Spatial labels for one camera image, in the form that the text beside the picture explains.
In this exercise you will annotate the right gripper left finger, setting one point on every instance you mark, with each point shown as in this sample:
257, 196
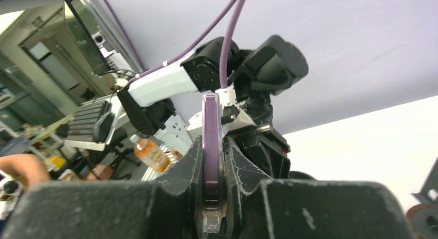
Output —
162, 208

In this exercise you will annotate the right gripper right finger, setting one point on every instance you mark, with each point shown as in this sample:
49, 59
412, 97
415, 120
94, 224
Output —
262, 207

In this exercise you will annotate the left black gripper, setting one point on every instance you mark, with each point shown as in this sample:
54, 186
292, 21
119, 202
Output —
261, 143

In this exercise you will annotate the phone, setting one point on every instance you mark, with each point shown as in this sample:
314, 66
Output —
212, 153

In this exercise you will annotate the brown base phone stand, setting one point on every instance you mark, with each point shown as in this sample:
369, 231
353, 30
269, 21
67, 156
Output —
423, 216

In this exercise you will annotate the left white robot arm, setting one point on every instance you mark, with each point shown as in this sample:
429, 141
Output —
252, 77

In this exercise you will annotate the orange drink bottle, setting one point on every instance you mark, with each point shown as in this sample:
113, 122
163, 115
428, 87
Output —
149, 153

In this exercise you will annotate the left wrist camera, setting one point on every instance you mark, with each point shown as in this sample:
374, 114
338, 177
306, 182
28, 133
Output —
232, 116

